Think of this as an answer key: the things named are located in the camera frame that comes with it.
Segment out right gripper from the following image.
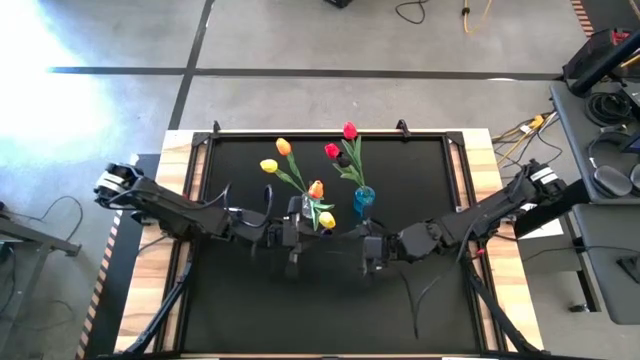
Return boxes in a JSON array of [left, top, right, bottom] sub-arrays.
[[344, 222, 404, 276]]

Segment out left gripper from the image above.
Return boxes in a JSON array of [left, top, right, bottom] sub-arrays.
[[267, 196, 332, 249]]

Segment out orange artificial tulip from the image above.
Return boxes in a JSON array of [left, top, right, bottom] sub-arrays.
[[305, 179, 336, 231], [275, 137, 309, 195]]

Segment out red artificial tulip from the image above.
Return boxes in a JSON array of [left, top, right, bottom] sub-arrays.
[[323, 142, 364, 189], [342, 121, 367, 190]]

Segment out clear glass vase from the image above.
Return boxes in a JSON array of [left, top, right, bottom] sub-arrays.
[[299, 193, 321, 221]]

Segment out blue glass vase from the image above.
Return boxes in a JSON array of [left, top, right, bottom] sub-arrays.
[[353, 185, 376, 219]]

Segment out black table mat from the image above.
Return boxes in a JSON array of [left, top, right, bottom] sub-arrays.
[[182, 135, 484, 355]]

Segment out white printed box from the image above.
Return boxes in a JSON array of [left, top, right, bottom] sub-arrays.
[[517, 202, 564, 241]]

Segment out black desk leg bar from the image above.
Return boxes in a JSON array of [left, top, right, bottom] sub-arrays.
[[514, 179, 591, 239]]

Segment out black hazard-edged floor mat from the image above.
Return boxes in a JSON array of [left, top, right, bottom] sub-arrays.
[[74, 153, 161, 360]]

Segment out grey desk with headphones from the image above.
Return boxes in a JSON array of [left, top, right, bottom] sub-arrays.
[[549, 79, 640, 206]]

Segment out grey desk plain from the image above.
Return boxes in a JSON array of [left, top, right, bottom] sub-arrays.
[[572, 202, 640, 326]]

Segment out black headphones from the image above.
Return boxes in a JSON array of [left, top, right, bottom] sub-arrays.
[[587, 130, 640, 199]]

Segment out grey metal stand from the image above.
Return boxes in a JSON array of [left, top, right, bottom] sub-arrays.
[[0, 199, 82, 351]]

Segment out black red equipment box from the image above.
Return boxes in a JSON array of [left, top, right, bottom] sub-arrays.
[[562, 27, 634, 81]]

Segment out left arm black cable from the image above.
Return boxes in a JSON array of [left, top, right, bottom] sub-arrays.
[[197, 182, 275, 230]]

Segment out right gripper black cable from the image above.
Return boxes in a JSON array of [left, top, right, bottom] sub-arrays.
[[452, 219, 481, 264]]

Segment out black diagonal frame strut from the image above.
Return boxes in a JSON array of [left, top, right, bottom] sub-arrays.
[[122, 249, 196, 356], [464, 259, 544, 355]]

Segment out yellow white cable bundle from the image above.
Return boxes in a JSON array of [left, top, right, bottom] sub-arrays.
[[492, 112, 564, 174]]

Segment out black floor cable loop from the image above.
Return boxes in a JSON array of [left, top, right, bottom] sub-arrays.
[[394, 0, 427, 25]]

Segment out thin black floor cable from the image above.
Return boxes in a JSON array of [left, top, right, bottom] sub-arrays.
[[42, 195, 84, 242]]

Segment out yellow floor cable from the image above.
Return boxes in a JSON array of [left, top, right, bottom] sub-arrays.
[[462, 0, 495, 35]]

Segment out coiled black cable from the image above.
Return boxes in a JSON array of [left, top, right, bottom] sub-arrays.
[[584, 92, 634, 127]]

